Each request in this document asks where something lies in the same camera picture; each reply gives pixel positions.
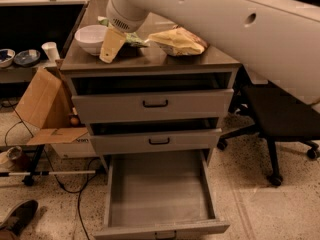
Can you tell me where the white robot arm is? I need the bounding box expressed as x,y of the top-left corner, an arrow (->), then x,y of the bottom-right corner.
106,0 -> 320,112

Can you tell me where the yellow brown chip bag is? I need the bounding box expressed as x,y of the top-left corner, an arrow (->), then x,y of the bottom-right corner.
148,27 -> 209,57

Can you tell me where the dark shoe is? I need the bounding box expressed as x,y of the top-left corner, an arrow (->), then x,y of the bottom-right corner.
0,199 -> 38,240

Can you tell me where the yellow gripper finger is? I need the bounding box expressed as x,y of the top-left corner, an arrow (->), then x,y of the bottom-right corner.
99,27 -> 126,63

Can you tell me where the small orange ball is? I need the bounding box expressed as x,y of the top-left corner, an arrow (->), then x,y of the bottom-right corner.
70,116 -> 80,127

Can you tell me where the white blue bowl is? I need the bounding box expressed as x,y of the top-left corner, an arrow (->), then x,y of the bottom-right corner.
0,49 -> 16,68

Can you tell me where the green jalapeno chip bag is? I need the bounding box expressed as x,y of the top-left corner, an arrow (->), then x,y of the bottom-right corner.
97,16 -> 148,48

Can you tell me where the grey drawer cabinet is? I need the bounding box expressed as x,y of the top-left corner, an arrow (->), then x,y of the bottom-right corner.
59,0 -> 243,172

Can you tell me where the brown jar on floor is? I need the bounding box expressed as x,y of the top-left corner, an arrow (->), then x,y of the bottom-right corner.
7,146 -> 30,171

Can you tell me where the black tripod stand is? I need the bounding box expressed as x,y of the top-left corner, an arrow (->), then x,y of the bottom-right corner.
0,145 -> 97,186

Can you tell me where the grey middle drawer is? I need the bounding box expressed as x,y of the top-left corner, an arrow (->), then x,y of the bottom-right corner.
91,128 -> 221,155

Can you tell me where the white paper cup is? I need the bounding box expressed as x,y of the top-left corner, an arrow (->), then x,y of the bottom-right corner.
42,42 -> 60,62

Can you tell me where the grey top drawer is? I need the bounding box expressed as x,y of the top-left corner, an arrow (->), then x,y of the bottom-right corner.
72,89 -> 233,123

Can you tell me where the black office chair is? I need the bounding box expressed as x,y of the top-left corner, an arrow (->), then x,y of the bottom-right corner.
216,0 -> 320,187

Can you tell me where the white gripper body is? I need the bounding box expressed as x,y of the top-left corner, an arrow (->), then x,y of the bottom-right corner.
106,0 -> 149,33

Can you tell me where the blue patterned bowl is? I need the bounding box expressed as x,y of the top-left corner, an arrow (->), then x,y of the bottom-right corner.
14,49 -> 41,67

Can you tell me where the grey bottom drawer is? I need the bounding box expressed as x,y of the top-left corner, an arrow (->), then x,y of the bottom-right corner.
94,150 -> 229,240

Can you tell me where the open cardboard box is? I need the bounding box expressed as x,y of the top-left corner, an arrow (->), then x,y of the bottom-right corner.
16,67 -> 96,158

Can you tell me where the grey drawer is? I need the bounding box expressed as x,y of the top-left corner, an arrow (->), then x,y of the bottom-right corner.
94,150 -> 229,240
91,128 -> 221,155
72,89 -> 233,123

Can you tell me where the black floor cable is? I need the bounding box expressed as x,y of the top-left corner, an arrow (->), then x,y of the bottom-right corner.
0,98 -> 104,240

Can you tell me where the white ceramic bowl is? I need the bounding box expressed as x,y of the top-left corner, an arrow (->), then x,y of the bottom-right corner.
74,25 -> 107,56

